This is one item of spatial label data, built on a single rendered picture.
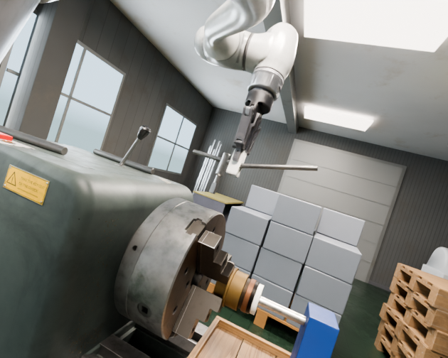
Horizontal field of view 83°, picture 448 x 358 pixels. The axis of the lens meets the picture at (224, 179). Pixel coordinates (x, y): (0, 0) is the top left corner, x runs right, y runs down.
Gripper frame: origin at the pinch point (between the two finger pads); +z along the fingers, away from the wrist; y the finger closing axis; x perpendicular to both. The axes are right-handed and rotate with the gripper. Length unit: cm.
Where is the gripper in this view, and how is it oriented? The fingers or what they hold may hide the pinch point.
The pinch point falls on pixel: (236, 163)
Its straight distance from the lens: 67.5
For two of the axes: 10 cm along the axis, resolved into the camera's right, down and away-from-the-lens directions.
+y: 2.9, 2.4, 9.2
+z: -3.5, 9.3, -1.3
